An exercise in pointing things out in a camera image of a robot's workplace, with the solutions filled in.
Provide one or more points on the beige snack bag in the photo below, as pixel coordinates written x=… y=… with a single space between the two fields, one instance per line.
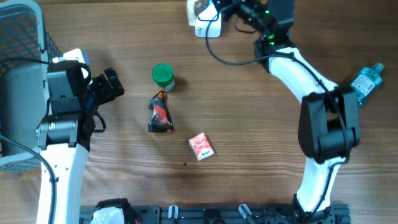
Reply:
x=200 y=12

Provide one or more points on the blue mouthwash bottle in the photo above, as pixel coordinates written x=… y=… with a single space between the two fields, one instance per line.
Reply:
x=366 y=81

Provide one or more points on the red tissue pack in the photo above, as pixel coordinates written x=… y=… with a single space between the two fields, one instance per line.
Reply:
x=201 y=147

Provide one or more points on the white barcode scanner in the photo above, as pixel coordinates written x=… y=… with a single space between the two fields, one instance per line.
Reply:
x=212 y=30

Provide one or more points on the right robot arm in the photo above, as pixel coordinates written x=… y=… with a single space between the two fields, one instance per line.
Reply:
x=328 y=126

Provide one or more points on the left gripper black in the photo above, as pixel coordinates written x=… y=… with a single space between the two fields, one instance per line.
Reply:
x=107 y=94

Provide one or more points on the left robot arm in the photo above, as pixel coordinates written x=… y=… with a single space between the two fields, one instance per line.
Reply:
x=64 y=137

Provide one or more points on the green lid jar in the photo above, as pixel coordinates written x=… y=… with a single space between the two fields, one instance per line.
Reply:
x=163 y=76

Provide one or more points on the grey plastic mesh basket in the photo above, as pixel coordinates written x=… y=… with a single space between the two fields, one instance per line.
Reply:
x=26 y=48

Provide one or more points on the red black snack pouch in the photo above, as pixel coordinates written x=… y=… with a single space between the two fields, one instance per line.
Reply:
x=161 y=121

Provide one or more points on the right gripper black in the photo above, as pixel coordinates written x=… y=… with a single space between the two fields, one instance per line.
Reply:
x=229 y=7

